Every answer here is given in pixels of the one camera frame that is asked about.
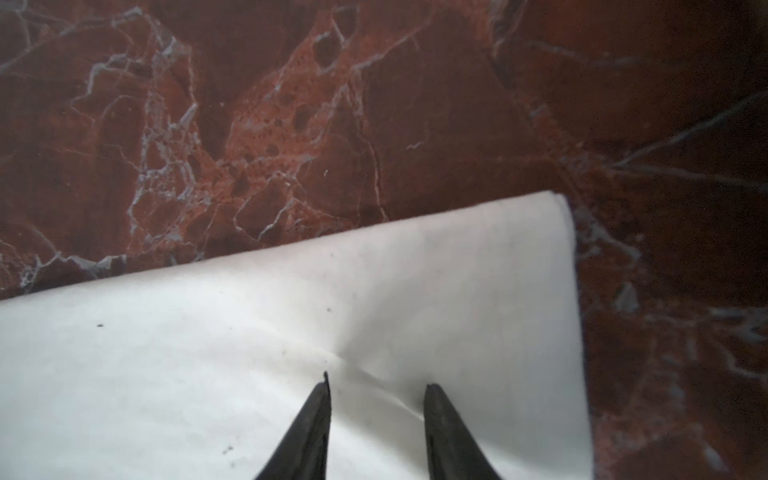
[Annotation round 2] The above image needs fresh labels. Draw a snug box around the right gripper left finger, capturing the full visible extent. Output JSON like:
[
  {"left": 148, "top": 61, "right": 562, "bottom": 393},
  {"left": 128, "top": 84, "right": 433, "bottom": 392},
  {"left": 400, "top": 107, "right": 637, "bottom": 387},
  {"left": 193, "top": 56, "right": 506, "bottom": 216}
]
[{"left": 255, "top": 372, "right": 332, "bottom": 480}]

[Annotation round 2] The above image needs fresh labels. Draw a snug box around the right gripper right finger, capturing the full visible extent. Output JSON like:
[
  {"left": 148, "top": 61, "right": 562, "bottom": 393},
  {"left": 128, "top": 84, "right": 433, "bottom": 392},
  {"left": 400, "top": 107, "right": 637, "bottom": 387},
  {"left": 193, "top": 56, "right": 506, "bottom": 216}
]
[{"left": 423, "top": 383, "right": 501, "bottom": 480}]

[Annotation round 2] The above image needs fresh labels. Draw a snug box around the white printed t-shirt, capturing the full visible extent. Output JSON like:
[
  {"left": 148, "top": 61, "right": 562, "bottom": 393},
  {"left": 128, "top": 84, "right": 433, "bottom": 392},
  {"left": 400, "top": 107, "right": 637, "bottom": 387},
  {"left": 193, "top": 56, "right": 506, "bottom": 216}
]
[{"left": 1, "top": 192, "right": 594, "bottom": 479}]

